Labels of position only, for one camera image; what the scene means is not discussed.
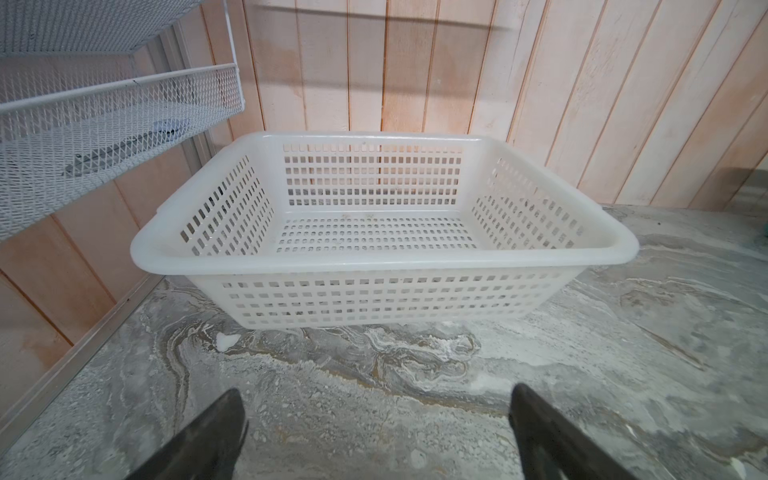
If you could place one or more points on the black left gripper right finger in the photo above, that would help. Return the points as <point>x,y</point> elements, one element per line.
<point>551,447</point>

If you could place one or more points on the white plastic laundry basket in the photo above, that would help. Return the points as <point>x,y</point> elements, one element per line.
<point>324,229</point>

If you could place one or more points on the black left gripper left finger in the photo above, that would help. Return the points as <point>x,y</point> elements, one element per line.
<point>207,448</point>

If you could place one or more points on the white wire mesh shelf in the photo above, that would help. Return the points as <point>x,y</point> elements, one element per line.
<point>75,111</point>

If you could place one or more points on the aluminium wall rail left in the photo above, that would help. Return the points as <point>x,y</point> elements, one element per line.
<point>22,415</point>

